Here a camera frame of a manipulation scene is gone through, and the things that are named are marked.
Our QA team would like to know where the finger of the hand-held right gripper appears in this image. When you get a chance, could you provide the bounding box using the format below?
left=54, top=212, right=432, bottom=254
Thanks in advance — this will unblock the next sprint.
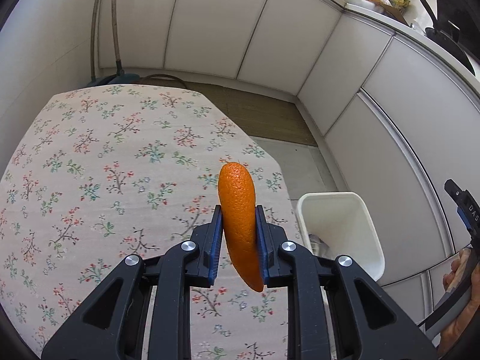
left=444, top=179, right=480, bottom=233

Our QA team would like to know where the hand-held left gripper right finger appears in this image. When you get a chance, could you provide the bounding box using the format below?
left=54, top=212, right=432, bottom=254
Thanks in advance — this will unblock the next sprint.
left=255, top=205, right=439, bottom=360

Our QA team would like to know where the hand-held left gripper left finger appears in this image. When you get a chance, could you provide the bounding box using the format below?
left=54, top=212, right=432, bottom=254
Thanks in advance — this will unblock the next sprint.
left=41, top=204, right=224, bottom=360

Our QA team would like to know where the orange peel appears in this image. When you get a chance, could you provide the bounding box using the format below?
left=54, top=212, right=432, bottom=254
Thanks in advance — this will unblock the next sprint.
left=218, top=162, right=265, bottom=292

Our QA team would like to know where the white plastic bin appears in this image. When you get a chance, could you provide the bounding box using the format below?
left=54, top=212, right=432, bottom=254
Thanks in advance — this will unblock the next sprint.
left=296, top=192, right=386, bottom=281

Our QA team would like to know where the person's right hand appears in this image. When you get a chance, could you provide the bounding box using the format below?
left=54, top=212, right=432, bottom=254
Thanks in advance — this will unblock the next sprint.
left=439, top=249, right=480, bottom=360

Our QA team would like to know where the brown floor mat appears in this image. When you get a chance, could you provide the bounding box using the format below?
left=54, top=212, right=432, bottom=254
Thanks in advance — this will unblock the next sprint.
left=184, top=80, right=317, bottom=145

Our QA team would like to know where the floral tablecloth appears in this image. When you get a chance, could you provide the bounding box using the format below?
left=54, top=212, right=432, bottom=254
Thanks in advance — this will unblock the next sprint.
left=0, top=84, right=301, bottom=360

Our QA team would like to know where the black frying pan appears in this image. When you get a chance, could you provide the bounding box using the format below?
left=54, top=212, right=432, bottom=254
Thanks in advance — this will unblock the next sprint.
left=418, top=0, right=475, bottom=73

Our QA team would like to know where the white kitchen cabinet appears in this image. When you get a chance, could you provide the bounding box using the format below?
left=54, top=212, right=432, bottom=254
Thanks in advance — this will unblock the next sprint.
left=97, top=0, right=480, bottom=346

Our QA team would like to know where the brown hose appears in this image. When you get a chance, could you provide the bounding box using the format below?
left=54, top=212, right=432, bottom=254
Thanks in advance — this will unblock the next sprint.
left=140, top=74, right=188, bottom=89

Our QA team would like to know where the mop with metal handle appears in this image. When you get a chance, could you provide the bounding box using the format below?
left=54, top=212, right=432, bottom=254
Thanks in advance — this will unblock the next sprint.
left=84, top=0, right=113, bottom=88
left=110, top=0, right=141, bottom=85

